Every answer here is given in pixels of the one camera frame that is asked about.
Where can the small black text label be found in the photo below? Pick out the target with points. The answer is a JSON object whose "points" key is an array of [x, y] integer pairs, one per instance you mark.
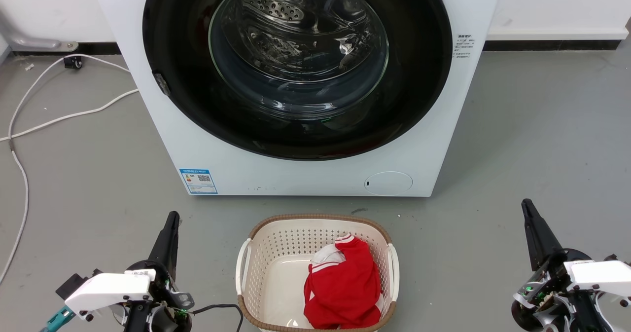
{"points": [[463, 46]]}

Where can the metal door hinge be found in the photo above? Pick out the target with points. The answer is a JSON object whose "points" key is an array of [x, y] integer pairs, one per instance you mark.
{"points": [[161, 84]]}

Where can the black round glass washer door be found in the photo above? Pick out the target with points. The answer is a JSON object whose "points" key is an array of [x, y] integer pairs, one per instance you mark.
{"points": [[414, 90]]}

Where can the beige perforated laundry basket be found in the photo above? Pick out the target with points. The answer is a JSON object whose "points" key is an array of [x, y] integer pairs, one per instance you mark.
{"points": [[276, 273]]}

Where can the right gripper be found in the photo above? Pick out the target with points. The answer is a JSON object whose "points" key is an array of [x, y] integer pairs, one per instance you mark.
{"points": [[547, 292]]}

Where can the round white filter cover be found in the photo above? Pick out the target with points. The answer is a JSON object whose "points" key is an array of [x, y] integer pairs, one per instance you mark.
{"points": [[389, 183]]}

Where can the small black plug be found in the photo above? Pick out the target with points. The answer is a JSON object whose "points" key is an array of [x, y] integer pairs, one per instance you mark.
{"points": [[73, 62]]}

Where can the blue energy label sticker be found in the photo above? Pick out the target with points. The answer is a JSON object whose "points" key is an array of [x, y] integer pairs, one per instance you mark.
{"points": [[198, 181]]}

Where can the red and white garment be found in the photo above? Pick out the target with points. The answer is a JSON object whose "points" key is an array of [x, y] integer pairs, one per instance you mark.
{"points": [[345, 287]]}

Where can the teal connector plug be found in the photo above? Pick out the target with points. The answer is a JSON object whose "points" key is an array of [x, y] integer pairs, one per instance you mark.
{"points": [[58, 318]]}

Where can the white front-load washing machine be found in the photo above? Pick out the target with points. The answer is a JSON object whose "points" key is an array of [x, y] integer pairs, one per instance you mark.
{"points": [[315, 179]]}

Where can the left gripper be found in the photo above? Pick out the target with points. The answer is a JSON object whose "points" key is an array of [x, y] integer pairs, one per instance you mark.
{"points": [[167, 297]]}

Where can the stainless steel washer drum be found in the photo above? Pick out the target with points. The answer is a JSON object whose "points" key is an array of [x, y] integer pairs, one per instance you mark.
{"points": [[291, 11]]}

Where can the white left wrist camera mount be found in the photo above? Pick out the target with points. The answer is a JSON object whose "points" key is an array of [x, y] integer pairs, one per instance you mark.
{"points": [[108, 290]]}

